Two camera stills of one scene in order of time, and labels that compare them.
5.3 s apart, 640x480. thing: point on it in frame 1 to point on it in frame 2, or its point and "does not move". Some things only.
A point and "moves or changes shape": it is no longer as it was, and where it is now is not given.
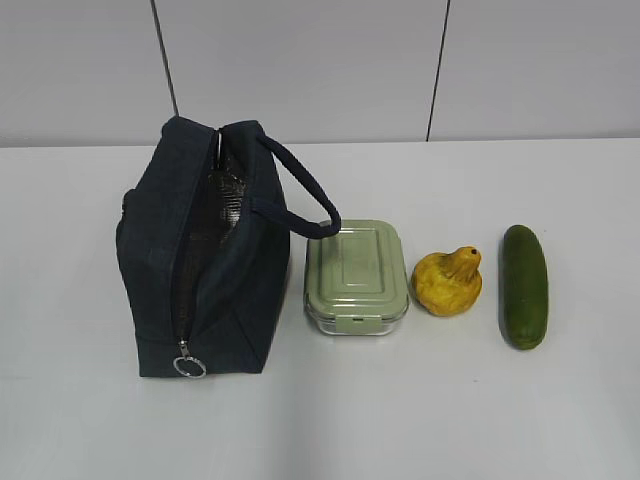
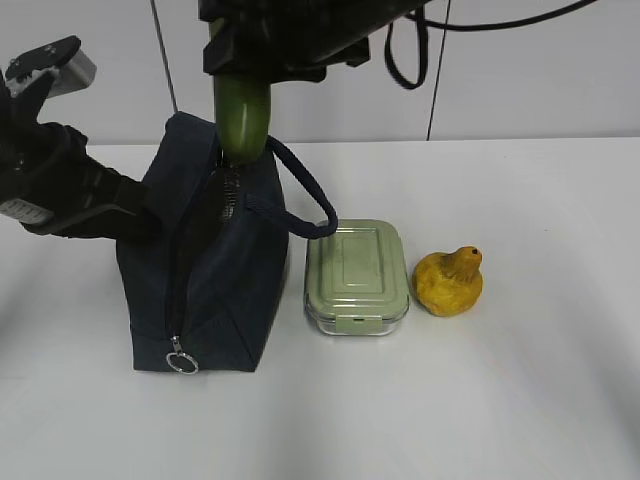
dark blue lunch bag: x=204 y=244 does not move
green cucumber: x=523 y=288 to x=243 y=111
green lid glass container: x=356 y=281 does not move
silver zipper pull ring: x=188 y=365 moves or changes shape
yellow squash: x=448 y=284 does not move
